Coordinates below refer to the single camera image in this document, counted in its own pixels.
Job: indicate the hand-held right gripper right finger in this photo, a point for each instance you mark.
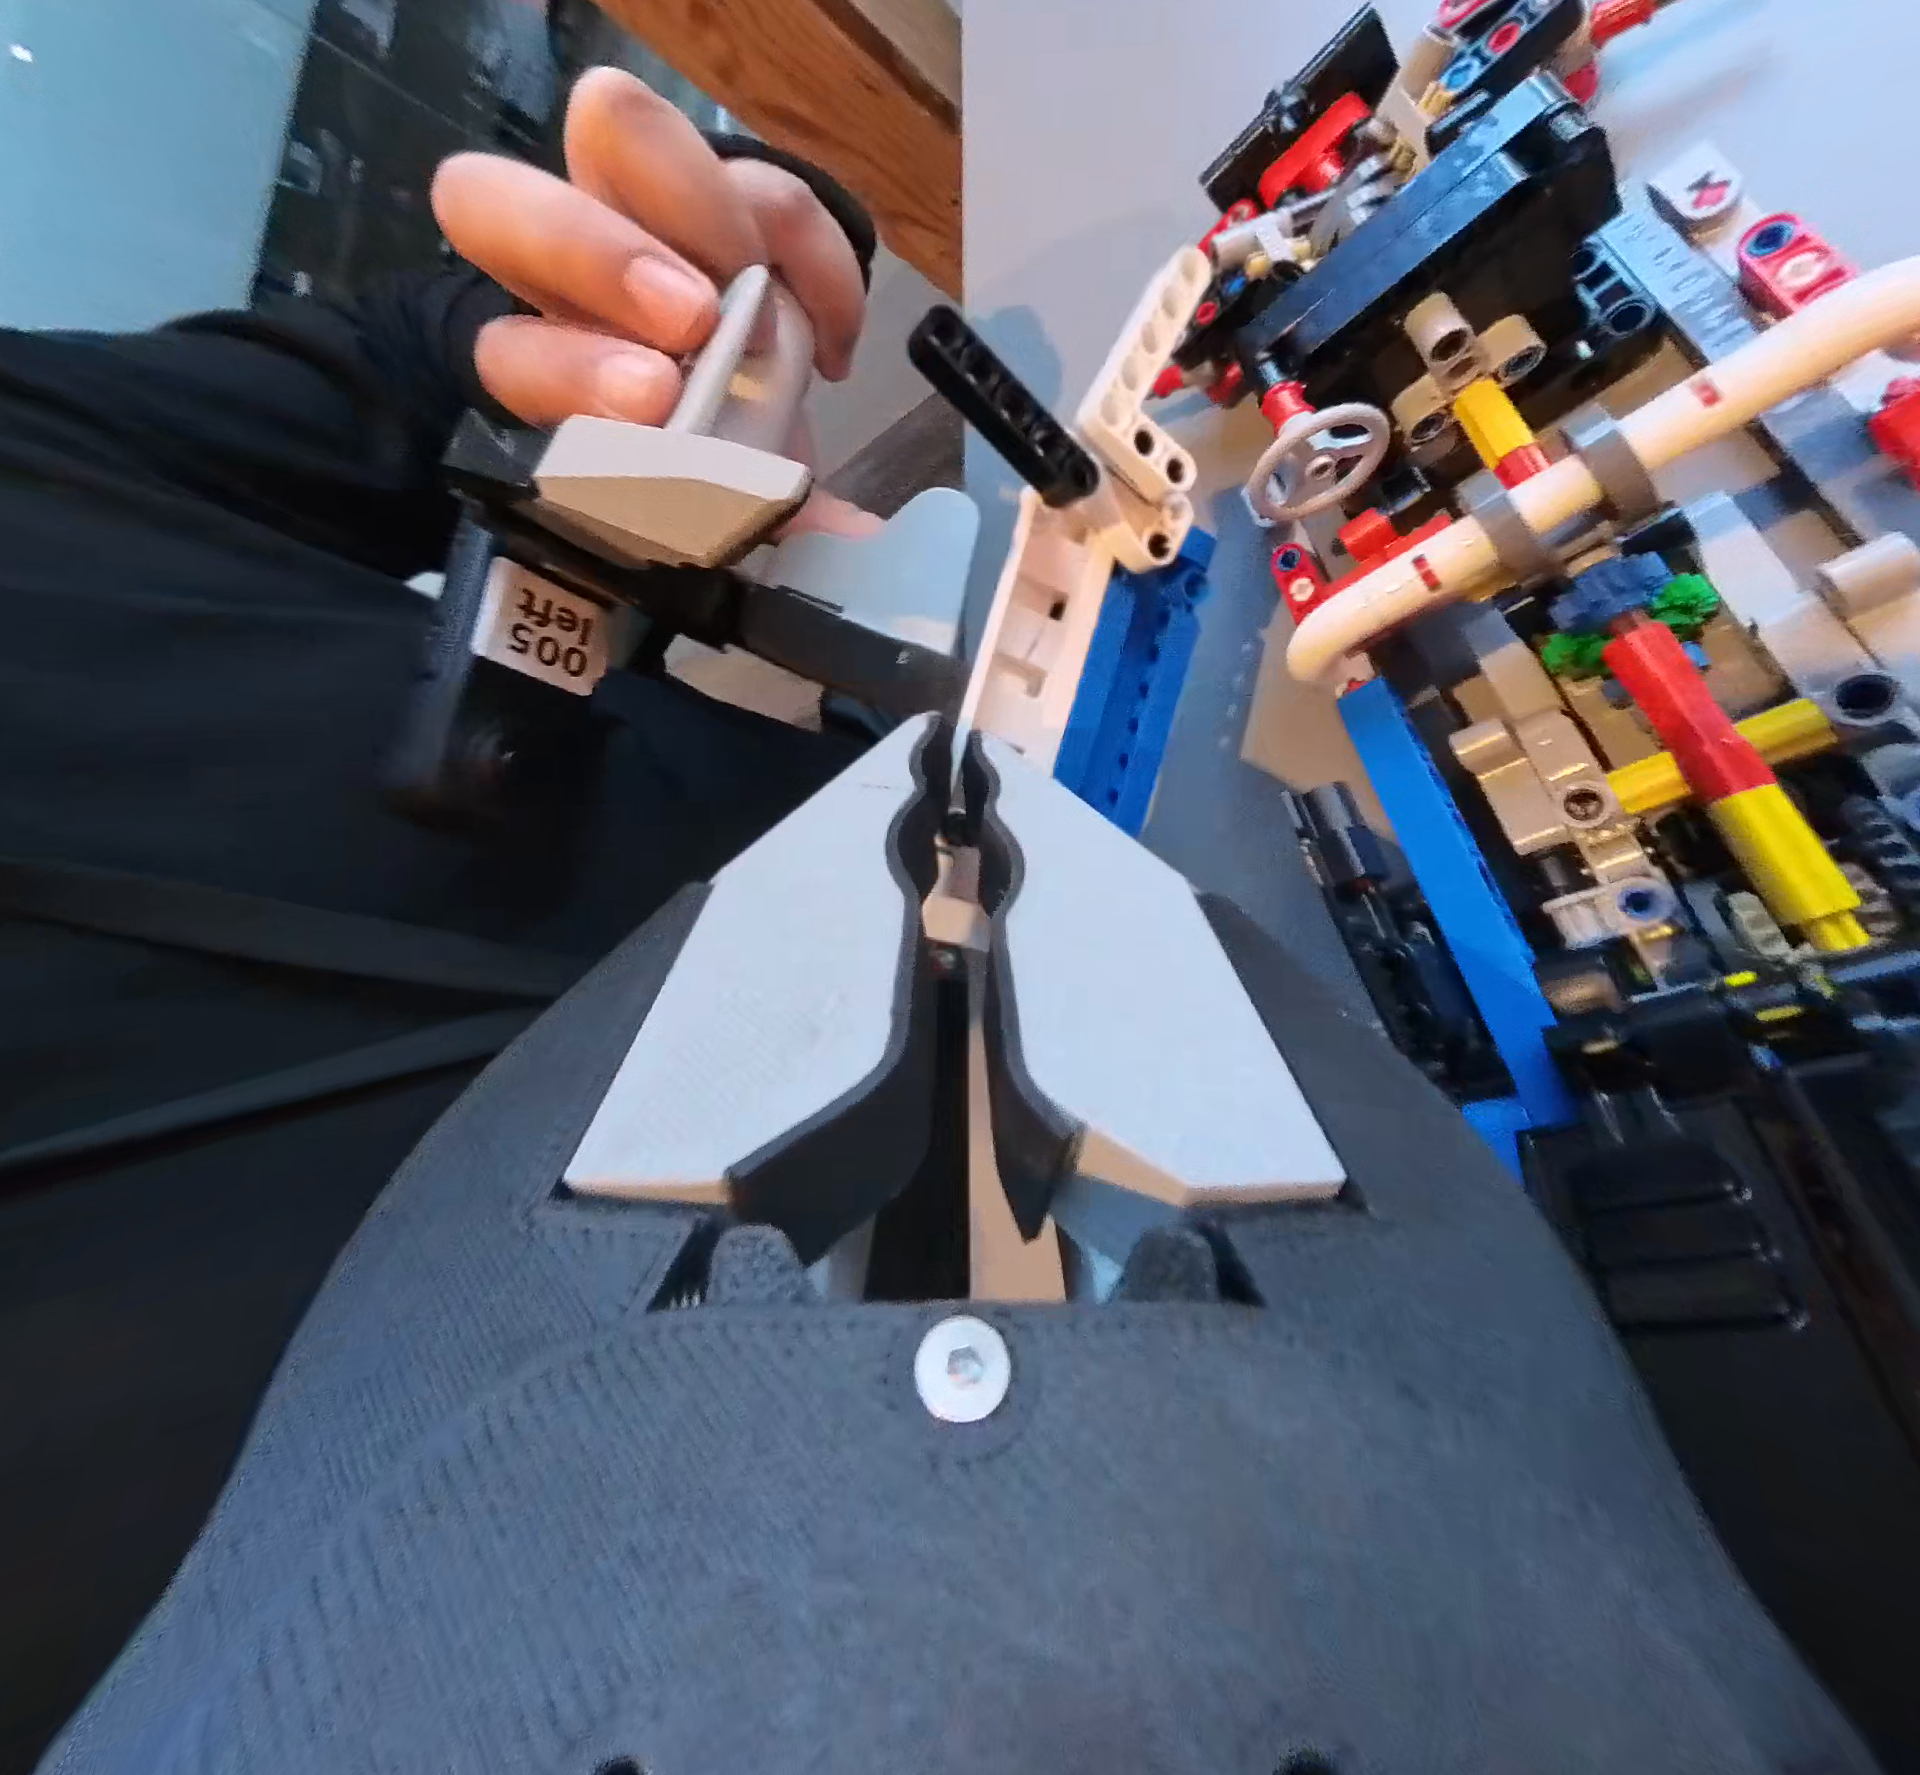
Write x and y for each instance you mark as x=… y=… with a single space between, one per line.
x=1156 y=1039

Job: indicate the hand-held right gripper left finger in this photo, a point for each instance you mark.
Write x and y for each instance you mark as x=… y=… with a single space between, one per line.
x=735 y=1039

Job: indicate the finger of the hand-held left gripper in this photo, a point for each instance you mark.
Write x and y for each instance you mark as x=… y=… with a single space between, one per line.
x=661 y=494
x=885 y=560

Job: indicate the blue and white brick assembly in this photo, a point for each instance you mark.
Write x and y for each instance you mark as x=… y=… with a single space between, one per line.
x=1036 y=634

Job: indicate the toy brick race car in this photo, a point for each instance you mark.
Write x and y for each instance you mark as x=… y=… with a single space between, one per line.
x=1575 y=529

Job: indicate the person's left hand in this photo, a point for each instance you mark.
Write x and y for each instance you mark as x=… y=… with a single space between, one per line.
x=599 y=246

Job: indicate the wooden table leg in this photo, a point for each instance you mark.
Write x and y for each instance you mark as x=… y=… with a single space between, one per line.
x=750 y=21

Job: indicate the person's dark clothed body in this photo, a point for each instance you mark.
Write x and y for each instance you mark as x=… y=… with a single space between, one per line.
x=226 y=1281

